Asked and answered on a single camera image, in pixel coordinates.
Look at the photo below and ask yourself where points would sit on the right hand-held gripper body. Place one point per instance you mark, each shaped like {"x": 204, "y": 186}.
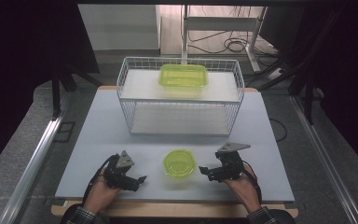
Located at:
{"x": 230, "y": 163}

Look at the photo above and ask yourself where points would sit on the rectangular container with green lid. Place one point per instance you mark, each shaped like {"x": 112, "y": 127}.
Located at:
{"x": 182, "y": 75}

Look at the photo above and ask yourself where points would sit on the round container with green lid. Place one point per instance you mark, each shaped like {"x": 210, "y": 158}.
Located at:
{"x": 179, "y": 163}

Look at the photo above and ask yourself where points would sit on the metal floor rail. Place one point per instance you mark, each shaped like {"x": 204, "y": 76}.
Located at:
{"x": 31, "y": 168}
{"x": 326, "y": 158}

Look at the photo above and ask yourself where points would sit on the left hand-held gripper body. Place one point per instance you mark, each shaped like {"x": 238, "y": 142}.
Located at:
{"x": 119, "y": 172}

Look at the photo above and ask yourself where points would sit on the person's right hand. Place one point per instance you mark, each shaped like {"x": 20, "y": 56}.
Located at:
{"x": 244, "y": 189}

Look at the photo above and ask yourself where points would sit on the white desk frame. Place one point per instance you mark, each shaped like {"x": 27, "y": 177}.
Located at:
{"x": 222, "y": 23}

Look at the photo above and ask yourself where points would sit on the white cabinet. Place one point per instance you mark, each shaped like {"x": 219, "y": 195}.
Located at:
{"x": 118, "y": 28}

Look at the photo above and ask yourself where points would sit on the black tripod stand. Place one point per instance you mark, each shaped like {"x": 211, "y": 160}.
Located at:
{"x": 307, "y": 90}
{"x": 57, "y": 90}

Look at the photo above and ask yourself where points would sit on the person's left hand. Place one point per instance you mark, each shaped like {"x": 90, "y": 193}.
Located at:
{"x": 101, "y": 193}

